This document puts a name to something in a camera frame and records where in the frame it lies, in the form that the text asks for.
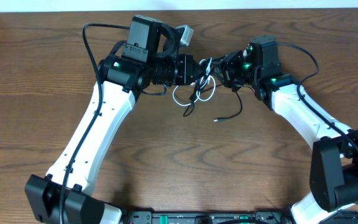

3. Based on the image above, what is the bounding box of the thick black USB cable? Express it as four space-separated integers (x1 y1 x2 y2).
182 57 226 118

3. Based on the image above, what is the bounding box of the white USB cable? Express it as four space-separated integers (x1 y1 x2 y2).
172 57 217 107

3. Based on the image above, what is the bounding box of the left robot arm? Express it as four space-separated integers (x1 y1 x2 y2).
25 15 206 223

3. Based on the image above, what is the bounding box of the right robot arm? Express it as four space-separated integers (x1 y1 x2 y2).
213 35 358 223

